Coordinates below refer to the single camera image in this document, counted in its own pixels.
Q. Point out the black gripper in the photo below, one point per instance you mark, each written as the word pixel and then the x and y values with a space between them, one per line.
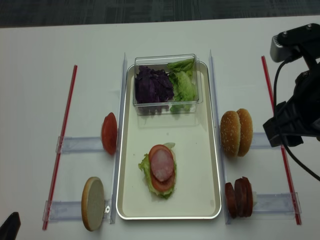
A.
pixel 300 115

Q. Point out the pink ham slice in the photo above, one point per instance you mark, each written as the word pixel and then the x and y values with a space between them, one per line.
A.
pixel 162 165

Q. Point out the dark red meat slice stack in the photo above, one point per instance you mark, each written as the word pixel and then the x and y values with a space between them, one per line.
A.
pixel 239 198

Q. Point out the green lettuce in container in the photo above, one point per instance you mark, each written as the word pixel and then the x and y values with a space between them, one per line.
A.
pixel 181 77

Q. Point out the upper tomato slice on tray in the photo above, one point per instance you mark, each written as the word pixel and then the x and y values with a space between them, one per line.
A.
pixel 157 147

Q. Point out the tomato slice on tray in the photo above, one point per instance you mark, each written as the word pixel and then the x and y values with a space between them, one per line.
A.
pixel 165 185
pixel 157 147

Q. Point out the lower tomato slice on tray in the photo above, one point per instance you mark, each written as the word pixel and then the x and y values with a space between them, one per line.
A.
pixel 165 185

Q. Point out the lettuce leaf on tray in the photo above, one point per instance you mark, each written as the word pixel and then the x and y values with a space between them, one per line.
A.
pixel 144 166

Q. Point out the upper right clear holder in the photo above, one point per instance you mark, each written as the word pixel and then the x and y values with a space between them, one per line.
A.
pixel 260 141

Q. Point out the clear holder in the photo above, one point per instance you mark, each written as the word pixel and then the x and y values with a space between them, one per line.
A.
pixel 260 141
pixel 55 211
pixel 275 203
pixel 67 145

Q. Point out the plain bun behind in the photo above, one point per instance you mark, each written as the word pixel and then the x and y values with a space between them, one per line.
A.
pixel 246 131

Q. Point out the sesame bun front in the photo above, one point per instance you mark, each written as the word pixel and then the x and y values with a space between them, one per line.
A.
pixel 230 133

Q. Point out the right red strip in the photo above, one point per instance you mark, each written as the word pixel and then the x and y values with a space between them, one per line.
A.
pixel 283 151

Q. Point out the red strip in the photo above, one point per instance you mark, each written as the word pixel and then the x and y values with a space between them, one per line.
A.
pixel 283 151
pixel 48 204

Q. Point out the white stopper block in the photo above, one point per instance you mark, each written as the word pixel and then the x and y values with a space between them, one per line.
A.
pixel 254 198

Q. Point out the lower right clear holder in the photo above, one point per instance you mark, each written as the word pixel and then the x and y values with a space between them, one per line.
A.
pixel 275 203

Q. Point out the white rectangular serving tray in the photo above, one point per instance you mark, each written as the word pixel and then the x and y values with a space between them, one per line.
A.
pixel 196 194

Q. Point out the white onion slice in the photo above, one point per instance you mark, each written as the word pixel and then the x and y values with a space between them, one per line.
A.
pixel 170 146

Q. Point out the clear plastic salad container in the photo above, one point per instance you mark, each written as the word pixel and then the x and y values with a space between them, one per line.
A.
pixel 160 62

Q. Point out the shredded purple cabbage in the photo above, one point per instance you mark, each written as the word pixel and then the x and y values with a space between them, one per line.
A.
pixel 152 86

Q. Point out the upright bun bottom half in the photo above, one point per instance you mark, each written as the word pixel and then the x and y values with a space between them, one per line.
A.
pixel 92 203

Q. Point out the left red strip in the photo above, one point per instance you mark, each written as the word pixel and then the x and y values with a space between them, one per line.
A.
pixel 48 204

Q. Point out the upper left clear holder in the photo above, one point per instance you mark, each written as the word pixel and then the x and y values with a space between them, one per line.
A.
pixel 67 145

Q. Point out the lower left clear holder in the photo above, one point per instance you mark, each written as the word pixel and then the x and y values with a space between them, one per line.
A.
pixel 55 211

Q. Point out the black object bottom left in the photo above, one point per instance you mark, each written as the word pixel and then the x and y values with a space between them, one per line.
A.
pixel 10 227

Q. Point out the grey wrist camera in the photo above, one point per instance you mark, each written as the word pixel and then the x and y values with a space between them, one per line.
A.
pixel 303 40

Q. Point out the right clear long rail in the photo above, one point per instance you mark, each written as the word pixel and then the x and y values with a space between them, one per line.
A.
pixel 220 152

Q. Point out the clear long rail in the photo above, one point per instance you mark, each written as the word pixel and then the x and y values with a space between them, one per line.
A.
pixel 220 152
pixel 119 130

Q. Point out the left clear long rail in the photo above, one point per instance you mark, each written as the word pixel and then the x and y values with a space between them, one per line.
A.
pixel 119 130

